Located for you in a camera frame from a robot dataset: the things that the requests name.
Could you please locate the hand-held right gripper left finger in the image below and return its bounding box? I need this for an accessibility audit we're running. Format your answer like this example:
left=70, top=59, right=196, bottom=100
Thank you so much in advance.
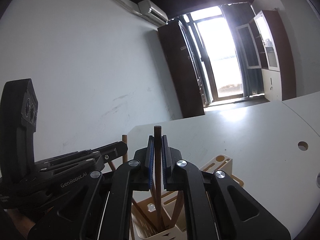
left=27, top=135, right=154, bottom=240

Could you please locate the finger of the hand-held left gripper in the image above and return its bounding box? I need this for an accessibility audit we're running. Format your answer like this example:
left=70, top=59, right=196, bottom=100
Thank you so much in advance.
left=35, top=141, right=128, bottom=173
left=47, top=142, right=118, bottom=164

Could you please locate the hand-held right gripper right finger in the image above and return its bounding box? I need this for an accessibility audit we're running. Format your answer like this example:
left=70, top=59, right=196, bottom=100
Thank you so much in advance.
left=161, top=135, right=292, bottom=240

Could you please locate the reddish brown chopstick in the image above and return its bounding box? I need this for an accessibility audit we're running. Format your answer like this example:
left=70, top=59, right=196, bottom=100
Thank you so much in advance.
left=154, top=126, right=166, bottom=232
left=122, top=134, right=136, bottom=240

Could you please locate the cream utensil holder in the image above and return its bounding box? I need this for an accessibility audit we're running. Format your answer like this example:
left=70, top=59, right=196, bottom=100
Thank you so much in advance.
left=130, top=155, right=244, bottom=240

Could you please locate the person's left hand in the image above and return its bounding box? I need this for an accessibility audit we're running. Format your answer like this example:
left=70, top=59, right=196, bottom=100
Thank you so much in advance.
left=5, top=209, right=37, bottom=240

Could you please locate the dark brown cabinet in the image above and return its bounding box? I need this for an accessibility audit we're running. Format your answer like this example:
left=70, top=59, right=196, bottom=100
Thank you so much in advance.
left=157, top=20, right=208, bottom=119

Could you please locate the dark curtain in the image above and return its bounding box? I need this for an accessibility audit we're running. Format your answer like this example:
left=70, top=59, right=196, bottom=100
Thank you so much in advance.
left=221, top=4, right=265, bottom=98
left=179, top=15, right=213, bottom=106

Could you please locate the bright glass balcony door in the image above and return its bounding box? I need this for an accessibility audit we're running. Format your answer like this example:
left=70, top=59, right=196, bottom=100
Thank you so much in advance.
left=190, top=5, right=244, bottom=101

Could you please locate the white air conditioner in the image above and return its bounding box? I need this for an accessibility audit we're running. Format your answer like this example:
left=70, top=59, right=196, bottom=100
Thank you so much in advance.
left=137, top=0, right=169, bottom=26

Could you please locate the glass-door cabinet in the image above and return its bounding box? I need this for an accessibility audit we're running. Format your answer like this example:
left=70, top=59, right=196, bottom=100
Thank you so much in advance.
left=236, top=10, right=298, bottom=102

